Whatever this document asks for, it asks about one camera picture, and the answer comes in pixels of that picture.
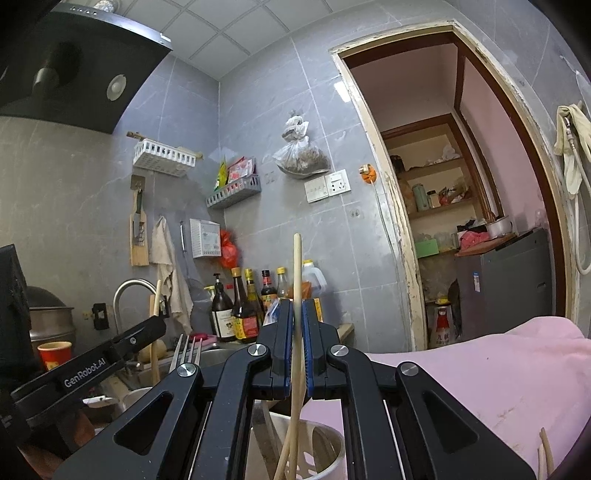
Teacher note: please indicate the beige hanging towel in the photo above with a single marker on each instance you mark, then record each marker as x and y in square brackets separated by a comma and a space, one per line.
[168, 267]

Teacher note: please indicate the small steel pot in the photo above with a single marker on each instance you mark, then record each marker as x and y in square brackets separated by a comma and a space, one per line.
[499, 227]

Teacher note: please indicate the wooden door frame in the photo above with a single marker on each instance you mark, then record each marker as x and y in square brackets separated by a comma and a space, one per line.
[401, 230]

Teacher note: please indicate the hanging metal skimmer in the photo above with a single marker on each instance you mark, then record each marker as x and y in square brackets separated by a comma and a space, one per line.
[184, 258]

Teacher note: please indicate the red paper cup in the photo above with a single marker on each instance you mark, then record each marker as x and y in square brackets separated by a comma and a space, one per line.
[55, 355]

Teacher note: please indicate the white slotted utensil holder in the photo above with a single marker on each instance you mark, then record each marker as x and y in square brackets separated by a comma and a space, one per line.
[328, 443]

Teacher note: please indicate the long white wall basket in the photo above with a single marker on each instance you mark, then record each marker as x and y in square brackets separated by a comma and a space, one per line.
[164, 157]

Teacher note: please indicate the black range hood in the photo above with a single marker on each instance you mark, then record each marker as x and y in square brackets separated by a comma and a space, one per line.
[69, 64]

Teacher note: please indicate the red cloth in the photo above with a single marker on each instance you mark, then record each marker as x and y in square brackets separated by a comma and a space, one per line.
[474, 241]

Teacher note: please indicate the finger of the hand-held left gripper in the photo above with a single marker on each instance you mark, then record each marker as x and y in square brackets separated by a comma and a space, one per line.
[143, 332]

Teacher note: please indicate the green box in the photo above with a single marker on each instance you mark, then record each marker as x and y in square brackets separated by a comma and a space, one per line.
[433, 249]

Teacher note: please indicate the red plastic bag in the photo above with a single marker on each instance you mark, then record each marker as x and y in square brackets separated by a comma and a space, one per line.
[229, 251]

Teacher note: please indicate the square white wall basket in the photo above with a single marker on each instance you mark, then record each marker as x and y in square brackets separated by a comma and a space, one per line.
[205, 239]

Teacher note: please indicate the green seasoning packet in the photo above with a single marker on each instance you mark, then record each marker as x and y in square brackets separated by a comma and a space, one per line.
[220, 177]

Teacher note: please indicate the wooden shelf unit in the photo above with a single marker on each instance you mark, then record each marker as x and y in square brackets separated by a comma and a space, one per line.
[438, 184]

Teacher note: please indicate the red cap sauce bottle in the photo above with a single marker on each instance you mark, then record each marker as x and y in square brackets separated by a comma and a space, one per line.
[268, 288]

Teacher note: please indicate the clear bottle yellow cap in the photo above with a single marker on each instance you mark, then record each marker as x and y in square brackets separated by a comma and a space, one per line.
[282, 284]

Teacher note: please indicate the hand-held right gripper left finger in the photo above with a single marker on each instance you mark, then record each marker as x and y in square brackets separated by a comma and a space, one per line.
[287, 344]

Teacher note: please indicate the red label floor bottle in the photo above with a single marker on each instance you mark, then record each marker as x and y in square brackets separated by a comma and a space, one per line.
[442, 325]

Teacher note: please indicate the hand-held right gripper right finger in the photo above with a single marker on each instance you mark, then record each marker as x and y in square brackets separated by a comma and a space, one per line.
[311, 346]

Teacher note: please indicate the grey wall shelf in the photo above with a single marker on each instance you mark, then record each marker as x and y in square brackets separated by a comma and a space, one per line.
[233, 194]

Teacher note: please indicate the dark bottle yellow cap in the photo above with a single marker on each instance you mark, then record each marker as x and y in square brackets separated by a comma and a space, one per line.
[253, 290]

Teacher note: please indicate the grey small fridge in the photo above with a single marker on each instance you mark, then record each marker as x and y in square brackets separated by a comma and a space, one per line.
[508, 286]

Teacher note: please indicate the white wall switch socket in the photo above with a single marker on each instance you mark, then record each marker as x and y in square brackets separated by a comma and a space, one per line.
[328, 185]

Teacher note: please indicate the clear bag of dried goods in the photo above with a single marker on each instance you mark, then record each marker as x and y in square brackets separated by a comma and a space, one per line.
[300, 157]

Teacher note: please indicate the red seasoning packet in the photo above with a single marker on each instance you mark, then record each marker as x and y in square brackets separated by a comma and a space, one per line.
[241, 170]

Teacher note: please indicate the orange wall hook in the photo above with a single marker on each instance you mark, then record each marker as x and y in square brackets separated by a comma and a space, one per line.
[368, 174]

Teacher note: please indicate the large steel stockpot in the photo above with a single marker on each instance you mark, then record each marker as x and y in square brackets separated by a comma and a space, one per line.
[48, 314]

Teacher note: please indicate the pink table cloth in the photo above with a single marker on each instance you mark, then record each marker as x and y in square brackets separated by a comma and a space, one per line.
[461, 383]

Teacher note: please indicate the cream rubber gloves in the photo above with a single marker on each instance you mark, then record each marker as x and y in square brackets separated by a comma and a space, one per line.
[570, 138]

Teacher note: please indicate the steel sink faucet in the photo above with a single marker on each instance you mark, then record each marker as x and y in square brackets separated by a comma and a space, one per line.
[127, 288]

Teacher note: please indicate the black wall hook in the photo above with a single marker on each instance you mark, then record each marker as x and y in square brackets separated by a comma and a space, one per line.
[100, 316]

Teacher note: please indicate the dark pump bottle white label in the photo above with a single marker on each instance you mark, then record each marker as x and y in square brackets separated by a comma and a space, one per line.
[222, 314]

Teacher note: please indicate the long wooden chopstick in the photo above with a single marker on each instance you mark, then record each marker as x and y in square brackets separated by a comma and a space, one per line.
[298, 295]
[547, 454]
[156, 355]

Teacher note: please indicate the metal fork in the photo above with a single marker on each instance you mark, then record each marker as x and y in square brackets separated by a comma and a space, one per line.
[184, 353]

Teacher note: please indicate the dark bottle red yellow label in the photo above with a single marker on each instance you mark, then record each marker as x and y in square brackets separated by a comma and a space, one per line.
[244, 318]

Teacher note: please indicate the green thermos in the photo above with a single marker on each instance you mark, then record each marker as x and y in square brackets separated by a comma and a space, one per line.
[419, 197]

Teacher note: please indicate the large oil jug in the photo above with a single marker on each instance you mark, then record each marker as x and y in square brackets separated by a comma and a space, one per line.
[314, 281]

